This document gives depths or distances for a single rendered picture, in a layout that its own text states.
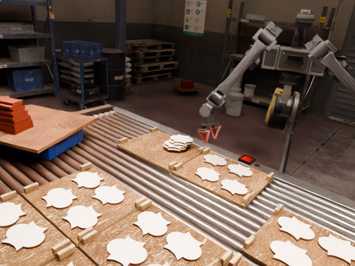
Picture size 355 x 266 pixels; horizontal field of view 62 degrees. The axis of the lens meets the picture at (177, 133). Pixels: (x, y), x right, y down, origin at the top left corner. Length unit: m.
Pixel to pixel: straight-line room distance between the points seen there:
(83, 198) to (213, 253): 0.58
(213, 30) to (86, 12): 2.78
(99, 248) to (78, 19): 6.14
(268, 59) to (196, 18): 5.40
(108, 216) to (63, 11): 5.82
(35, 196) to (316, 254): 1.11
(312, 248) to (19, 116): 1.47
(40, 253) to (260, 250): 0.75
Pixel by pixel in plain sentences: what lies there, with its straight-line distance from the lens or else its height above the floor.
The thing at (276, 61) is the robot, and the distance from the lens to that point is 2.10.
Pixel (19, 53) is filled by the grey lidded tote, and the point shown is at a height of 0.79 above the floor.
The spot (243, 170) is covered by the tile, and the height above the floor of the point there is 0.95.
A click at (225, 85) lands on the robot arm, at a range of 1.55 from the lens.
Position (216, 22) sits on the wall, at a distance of 7.10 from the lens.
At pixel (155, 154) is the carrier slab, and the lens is 1.68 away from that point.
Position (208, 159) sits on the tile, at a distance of 1.66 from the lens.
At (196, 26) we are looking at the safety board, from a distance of 7.40.
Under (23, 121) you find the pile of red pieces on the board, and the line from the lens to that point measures 1.75.
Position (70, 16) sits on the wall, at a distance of 6.84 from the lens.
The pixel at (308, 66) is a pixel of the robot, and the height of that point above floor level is 1.43.
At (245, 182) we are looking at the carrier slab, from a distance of 1.53.
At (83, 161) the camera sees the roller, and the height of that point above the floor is 0.92.
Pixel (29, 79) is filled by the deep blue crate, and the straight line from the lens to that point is 5.86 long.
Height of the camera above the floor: 1.71
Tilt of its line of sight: 23 degrees down
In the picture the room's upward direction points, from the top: 5 degrees clockwise
